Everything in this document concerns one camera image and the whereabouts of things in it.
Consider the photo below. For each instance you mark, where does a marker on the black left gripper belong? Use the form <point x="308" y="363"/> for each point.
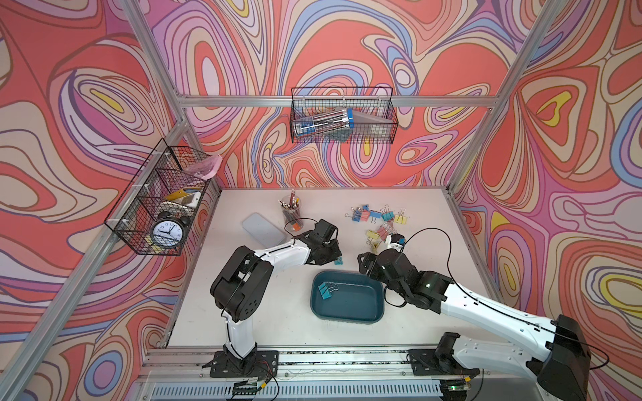
<point x="335" y="252"/>

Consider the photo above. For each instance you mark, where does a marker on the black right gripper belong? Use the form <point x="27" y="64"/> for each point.
<point x="364" y="266"/>

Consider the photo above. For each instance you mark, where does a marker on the yellow binder clip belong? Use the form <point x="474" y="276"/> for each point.
<point x="373" y="240"/>
<point x="400" y="219"/>

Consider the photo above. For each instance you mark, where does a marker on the dark teal storage tray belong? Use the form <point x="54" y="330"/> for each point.
<point x="358" y="300"/>

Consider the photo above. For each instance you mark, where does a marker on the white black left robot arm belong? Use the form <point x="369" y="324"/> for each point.
<point x="240" y="287"/>

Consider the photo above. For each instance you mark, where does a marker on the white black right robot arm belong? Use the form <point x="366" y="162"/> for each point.
<point x="550" y="352"/>

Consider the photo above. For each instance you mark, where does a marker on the yellow binder clip on table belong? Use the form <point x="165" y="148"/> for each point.
<point x="400" y="219"/>

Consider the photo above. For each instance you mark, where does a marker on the teal binder clip on table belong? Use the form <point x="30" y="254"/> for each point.
<point x="387" y="214"/>

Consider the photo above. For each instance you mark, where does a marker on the translucent blue box lid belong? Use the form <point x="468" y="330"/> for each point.
<point x="263" y="231"/>

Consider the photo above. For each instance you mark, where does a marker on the yellow white box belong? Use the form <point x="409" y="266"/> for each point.
<point x="187" y="197"/>

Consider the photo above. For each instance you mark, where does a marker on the clear cup with pens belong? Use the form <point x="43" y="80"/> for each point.
<point x="290" y="207"/>

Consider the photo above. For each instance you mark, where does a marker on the clear tube with pens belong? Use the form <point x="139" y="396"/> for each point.
<point x="338" y="121"/>

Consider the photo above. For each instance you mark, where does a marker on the pink plastic item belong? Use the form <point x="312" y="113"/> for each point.
<point x="205" y="169"/>

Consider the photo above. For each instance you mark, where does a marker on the black alarm clock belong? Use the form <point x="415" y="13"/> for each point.
<point x="169" y="231"/>

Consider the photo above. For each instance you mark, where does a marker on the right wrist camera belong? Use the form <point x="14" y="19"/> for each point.
<point x="397" y="242"/>

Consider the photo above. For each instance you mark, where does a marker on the black wire basket back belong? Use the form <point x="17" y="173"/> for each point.
<point x="375" y="117"/>

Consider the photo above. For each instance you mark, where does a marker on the black wire basket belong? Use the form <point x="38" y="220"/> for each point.
<point x="375" y="117"/>
<point x="134" y="213"/>

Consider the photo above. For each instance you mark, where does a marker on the black wire basket left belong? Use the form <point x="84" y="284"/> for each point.
<point x="134" y="213"/>

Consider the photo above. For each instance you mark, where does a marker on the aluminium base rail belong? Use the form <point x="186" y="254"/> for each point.
<point x="318" y="373"/>

